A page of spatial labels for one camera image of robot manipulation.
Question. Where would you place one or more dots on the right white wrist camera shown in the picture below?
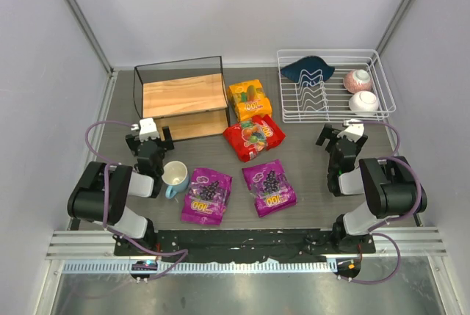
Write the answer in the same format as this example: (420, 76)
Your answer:
(353, 130)

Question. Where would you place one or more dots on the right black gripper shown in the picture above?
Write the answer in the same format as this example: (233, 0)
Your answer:
(340, 140)

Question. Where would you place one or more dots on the white slotted cable duct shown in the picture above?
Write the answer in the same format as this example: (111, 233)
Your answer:
(145, 266)

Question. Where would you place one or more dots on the dark blue leaf plate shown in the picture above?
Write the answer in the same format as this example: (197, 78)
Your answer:
(310, 69)

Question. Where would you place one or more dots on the white bowl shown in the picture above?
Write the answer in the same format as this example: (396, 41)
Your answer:
(364, 103)

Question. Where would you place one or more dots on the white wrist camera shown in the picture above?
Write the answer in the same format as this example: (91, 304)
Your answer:
(145, 130)
(353, 130)

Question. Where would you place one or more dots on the blue and white mug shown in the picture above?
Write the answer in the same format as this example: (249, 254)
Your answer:
(176, 178)

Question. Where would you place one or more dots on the pink patterned bowl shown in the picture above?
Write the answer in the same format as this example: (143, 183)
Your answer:
(357, 80)

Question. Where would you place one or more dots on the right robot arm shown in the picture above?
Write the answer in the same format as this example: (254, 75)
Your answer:
(391, 188)

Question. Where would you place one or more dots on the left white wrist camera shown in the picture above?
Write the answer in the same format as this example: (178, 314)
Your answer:
(145, 130)

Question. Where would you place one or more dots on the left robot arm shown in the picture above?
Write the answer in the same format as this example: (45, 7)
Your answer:
(101, 193)

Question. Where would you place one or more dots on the orange candy bag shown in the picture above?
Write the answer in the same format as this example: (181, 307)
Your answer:
(249, 99)

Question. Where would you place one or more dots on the red candy bag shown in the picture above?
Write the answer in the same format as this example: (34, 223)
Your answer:
(250, 137)

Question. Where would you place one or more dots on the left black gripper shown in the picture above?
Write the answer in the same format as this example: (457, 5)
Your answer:
(147, 142)

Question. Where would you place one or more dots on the purple candy bag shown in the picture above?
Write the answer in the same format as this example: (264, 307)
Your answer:
(268, 185)
(207, 197)

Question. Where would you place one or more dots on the wooden wire-frame shelf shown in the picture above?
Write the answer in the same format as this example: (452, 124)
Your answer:
(185, 98)

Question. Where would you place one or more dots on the white wire dish rack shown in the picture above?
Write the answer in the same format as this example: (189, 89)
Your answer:
(313, 97)

